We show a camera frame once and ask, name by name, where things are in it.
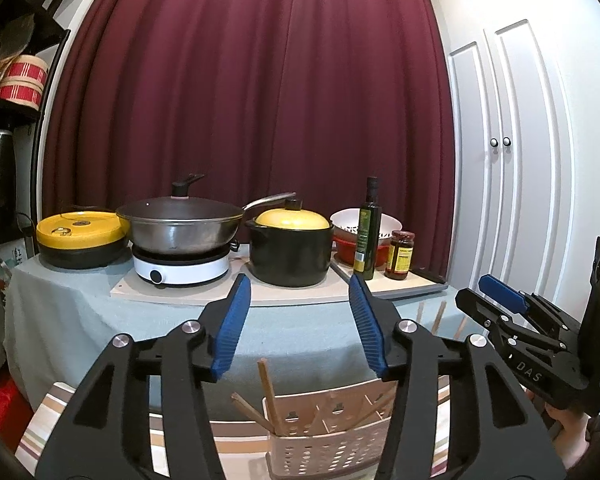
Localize white bowl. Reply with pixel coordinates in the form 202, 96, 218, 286
330, 208, 402, 246

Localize black pot yellow lid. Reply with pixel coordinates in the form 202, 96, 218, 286
246, 193, 334, 288

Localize grey blue tablecloth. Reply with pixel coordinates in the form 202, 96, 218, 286
2, 253, 487, 421

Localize white wardrobe doors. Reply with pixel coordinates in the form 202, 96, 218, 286
448, 20, 573, 299

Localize black handled knife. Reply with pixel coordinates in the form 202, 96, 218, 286
410, 268, 446, 284

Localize dark red curtain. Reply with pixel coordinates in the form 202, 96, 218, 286
41, 0, 454, 275

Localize steel wok with lid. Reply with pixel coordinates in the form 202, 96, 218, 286
116, 174, 297, 256

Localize white perforated utensil holder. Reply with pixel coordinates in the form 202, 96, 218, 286
265, 379, 396, 479

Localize sauce jar yellow label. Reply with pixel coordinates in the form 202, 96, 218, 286
385, 230, 415, 281

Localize yellow lid electric cooker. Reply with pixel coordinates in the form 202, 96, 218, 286
35, 210, 130, 270

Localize person right hand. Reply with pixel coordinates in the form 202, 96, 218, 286
526, 389, 600, 469

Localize grey cutting board tray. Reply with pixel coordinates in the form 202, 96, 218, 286
330, 256, 448, 301

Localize white induction cooker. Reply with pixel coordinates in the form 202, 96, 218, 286
132, 245, 230, 286

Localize dark olive oil bottle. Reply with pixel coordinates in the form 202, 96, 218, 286
353, 176, 381, 281

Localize red container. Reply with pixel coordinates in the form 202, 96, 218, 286
334, 236, 394, 269

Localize black storage shelf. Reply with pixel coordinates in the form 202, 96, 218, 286
0, 0, 71, 371

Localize striped tablecloth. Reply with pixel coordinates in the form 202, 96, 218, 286
34, 349, 451, 479

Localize wooden chopstick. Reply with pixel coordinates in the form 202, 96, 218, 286
416, 301, 425, 324
353, 390, 396, 426
258, 358, 284, 437
230, 392, 275, 434
431, 300, 446, 335
453, 315, 469, 340

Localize red striped round box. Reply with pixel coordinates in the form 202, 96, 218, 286
0, 55, 48, 110

